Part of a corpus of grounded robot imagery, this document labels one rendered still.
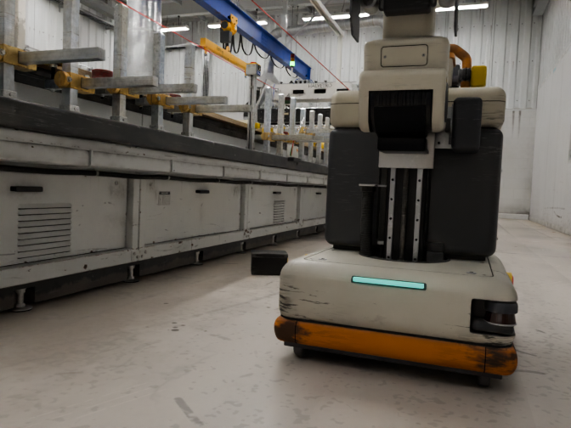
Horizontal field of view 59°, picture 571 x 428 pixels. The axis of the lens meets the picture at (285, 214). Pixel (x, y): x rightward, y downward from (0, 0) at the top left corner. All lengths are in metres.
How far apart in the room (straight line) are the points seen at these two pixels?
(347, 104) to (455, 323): 0.78
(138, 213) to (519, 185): 10.53
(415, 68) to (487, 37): 11.32
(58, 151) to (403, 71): 1.11
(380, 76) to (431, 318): 0.63
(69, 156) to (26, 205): 0.28
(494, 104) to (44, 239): 1.63
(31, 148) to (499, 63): 11.52
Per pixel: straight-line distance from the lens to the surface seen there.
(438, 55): 1.41
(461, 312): 1.32
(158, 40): 2.27
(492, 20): 12.81
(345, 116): 1.68
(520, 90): 12.48
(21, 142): 1.71
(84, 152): 1.89
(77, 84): 1.84
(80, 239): 2.23
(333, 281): 1.35
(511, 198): 12.23
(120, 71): 2.03
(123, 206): 2.43
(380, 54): 1.43
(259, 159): 3.12
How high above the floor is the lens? 0.48
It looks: 3 degrees down
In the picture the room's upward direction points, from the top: 2 degrees clockwise
